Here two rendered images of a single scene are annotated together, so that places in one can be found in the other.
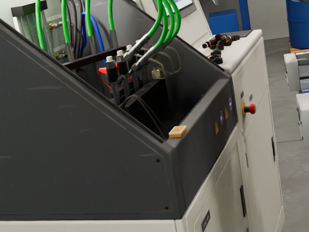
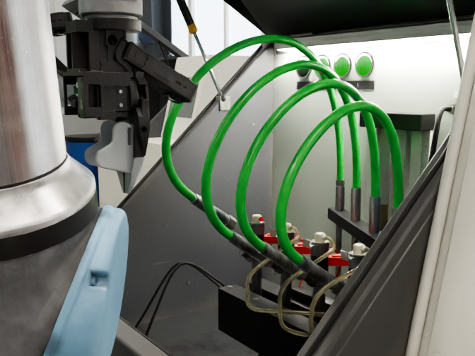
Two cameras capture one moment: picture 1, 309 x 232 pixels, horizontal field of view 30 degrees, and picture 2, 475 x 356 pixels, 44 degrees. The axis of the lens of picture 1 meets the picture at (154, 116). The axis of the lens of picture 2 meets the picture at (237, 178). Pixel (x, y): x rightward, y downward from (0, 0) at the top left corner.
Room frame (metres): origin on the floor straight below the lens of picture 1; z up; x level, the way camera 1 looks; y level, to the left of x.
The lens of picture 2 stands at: (2.13, -0.77, 1.33)
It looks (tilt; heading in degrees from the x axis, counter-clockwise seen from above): 9 degrees down; 124
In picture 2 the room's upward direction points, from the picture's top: straight up
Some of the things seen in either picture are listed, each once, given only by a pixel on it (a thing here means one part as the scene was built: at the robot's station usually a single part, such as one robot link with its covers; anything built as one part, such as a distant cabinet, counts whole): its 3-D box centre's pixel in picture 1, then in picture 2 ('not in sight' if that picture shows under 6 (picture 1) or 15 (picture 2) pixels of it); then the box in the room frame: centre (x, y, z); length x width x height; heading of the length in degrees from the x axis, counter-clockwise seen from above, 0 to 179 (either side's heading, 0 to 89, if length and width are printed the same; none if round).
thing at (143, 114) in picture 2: not in sight; (134, 121); (1.62, -0.23, 1.29); 0.05 x 0.02 x 0.09; 159
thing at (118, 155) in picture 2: not in sight; (117, 159); (1.61, -0.25, 1.25); 0.06 x 0.03 x 0.09; 69
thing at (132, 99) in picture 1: (136, 114); (300, 353); (1.71, 0.05, 0.91); 0.34 x 0.10 x 0.15; 159
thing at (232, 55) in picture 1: (220, 51); not in sight; (2.20, -0.30, 0.97); 0.70 x 0.22 x 0.03; 159
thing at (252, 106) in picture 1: (249, 109); not in sight; (1.92, -0.33, 0.80); 0.05 x 0.04 x 0.05; 159
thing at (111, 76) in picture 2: not in sight; (107, 71); (1.59, -0.24, 1.35); 0.09 x 0.08 x 0.12; 69
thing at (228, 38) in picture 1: (220, 39); not in sight; (2.23, -0.31, 1.01); 0.23 x 0.11 x 0.06; 159
